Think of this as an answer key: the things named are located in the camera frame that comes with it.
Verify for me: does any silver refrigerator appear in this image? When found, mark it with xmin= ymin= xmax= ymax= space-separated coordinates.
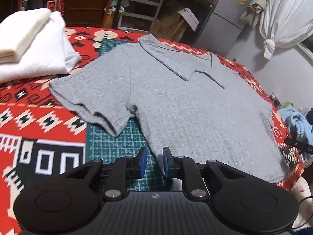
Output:
xmin=194 ymin=0 xmax=262 ymax=55

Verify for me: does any white cardboard box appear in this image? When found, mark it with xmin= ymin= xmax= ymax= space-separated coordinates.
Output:
xmin=176 ymin=7 xmax=200 ymax=31

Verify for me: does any stack of flattened cardboard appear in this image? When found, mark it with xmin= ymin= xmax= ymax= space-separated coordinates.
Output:
xmin=156 ymin=6 xmax=196 ymax=43

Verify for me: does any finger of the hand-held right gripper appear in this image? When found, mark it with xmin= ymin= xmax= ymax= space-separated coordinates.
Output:
xmin=284 ymin=138 xmax=307 ymax=153

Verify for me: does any green cutting mat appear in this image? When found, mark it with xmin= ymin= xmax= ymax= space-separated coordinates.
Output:
xmin=85 ymin=38 xmax=176 ymax=193

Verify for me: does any light blue blanket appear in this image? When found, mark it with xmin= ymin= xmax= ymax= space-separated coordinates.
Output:
xmin=279 ymin=106 xmax=313 ymax=147

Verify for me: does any folded white shirt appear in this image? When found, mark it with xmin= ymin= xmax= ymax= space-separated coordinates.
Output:
xmin=0 ymin=11 xmax=82 ymax=84

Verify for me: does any window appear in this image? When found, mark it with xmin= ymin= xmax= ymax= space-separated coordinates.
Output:
xmin=297 ymin=42 xmax=313 ymax=63

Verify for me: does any red patterned blanket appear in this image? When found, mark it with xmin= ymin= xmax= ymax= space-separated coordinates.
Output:
xmin=0 ymin=26 xmax=305 ymax=235

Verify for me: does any wooden drawer chest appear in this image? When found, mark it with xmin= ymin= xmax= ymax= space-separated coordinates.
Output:
xmin=64 ymin=0 xmax=108 ymax=27

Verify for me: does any beige cloth bag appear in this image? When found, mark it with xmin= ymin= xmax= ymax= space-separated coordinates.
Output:
xmin=240 ymin=0 xmax=267 ymax=28

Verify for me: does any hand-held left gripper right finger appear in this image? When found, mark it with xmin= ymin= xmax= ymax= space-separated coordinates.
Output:
xmin=163 ymin=147 xmax=245 ymax=199

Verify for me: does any grey knit polo shirt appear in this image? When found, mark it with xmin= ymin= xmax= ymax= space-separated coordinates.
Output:
xmin=49 ymin=34 xmax=286 ymax=184

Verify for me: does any folded cream cloth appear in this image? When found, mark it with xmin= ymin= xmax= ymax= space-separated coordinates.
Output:
xmin=0 ymin=8 xmax=51 ymax=63

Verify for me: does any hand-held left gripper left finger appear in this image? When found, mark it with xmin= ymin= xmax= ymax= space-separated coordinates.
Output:
xmin=66 ymin=147 xmax=148 ymax=200

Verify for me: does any white plastic drawer unit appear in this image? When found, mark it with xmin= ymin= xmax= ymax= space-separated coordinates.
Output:
xmin=117 ymin=0 xmax=167 ymax=33

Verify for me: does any white knotted curtain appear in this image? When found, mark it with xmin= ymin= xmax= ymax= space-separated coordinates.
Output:
xmin=259 ymin=0 xmax=313 ymax=60

